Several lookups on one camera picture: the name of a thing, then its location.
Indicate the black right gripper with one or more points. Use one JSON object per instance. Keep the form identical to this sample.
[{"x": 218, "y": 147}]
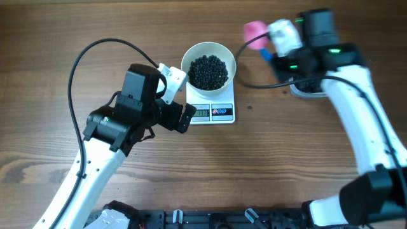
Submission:
[{"x": 283, "y": 64}]

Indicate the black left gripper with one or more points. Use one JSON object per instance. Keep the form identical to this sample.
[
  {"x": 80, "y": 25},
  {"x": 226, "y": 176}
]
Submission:
[{"x": 177, "y": 116}]

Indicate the pink scoop with blue handle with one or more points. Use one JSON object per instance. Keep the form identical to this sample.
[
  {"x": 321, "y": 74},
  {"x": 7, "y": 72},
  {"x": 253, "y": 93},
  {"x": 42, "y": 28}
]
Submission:
[{"x": 256, "y": 36}]

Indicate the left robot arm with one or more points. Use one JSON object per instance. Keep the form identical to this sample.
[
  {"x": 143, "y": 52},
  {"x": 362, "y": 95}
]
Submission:
[{"x": 103, "y": 146}]

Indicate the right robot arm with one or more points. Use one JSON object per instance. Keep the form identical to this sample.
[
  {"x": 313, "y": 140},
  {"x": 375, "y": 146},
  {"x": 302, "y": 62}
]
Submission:
[{"x": 379, "y": 191}]

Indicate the black beans in bowl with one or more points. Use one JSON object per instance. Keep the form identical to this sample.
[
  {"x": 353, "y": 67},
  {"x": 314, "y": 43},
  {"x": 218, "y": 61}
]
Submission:
[{"x": 208, "y": 73}]

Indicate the white plastic bowl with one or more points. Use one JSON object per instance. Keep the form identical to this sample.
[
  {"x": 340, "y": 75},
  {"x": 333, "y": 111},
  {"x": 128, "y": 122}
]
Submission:
[{"x": 210, "y": 48}]

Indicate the white digital kitchen scale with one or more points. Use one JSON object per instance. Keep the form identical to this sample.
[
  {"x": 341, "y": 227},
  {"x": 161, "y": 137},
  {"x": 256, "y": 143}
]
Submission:
[{"x": 219, "y": 109}]

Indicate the clear container of black beans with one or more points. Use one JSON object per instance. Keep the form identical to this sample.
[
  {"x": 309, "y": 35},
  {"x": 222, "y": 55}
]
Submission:
[{"x": 307, "y": 90}]

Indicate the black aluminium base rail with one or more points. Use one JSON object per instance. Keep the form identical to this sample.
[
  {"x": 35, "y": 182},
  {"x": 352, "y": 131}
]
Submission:
[{"x": 280, "y": 218}]

